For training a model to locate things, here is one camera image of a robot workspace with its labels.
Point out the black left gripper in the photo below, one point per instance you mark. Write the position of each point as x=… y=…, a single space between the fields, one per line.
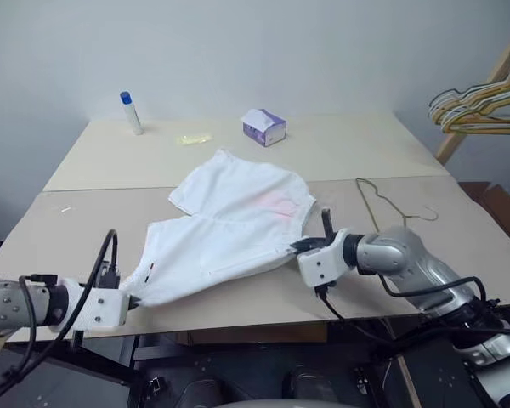
x=109 y=276

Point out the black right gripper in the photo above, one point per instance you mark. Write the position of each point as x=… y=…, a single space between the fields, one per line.
x=326 y=242

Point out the white shorts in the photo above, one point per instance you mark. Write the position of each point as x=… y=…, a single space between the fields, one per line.
x=234 y=229

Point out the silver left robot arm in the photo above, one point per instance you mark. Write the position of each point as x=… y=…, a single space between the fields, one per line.
x=8 y=304

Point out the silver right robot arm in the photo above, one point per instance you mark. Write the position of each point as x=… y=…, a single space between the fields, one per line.
x=425 y=268

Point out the wooden hanger rack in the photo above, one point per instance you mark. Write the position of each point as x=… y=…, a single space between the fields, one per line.
x=452 y=140

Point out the black panel with screws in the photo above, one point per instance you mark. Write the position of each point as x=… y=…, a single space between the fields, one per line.
x=55 y=382

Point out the purple tissue box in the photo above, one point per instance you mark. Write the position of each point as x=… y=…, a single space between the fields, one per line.
x=264 y=127

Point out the yellow plastic wrapper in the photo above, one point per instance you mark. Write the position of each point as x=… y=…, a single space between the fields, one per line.
x=193 y=138

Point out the white bottle with blue cap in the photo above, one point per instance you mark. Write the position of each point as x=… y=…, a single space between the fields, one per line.
x=131 y=114

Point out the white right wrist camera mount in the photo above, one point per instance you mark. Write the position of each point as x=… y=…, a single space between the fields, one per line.
x=321 y=263

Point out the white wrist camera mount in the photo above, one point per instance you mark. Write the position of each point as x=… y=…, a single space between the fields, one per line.
x=321 y=263
x=106 y=308

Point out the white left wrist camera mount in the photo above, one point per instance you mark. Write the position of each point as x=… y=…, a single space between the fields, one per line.
x=106 y=308

